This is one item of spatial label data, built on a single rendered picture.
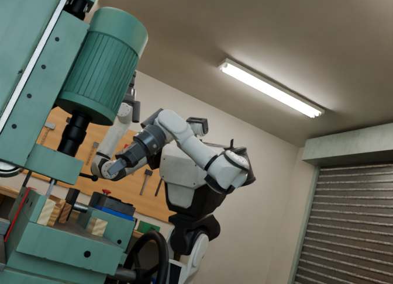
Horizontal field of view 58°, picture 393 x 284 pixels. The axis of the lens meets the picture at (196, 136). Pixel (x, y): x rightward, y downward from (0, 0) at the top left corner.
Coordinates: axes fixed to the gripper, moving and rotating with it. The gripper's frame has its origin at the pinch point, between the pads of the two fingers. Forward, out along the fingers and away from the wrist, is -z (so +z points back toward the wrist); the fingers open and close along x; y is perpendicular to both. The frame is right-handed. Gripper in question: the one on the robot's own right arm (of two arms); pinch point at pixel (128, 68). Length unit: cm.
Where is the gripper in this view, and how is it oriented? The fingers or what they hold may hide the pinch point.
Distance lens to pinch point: 171.3
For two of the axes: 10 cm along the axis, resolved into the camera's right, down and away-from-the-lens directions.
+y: -8.9, -1.5, -4.4
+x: 4.6, -2.6, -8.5
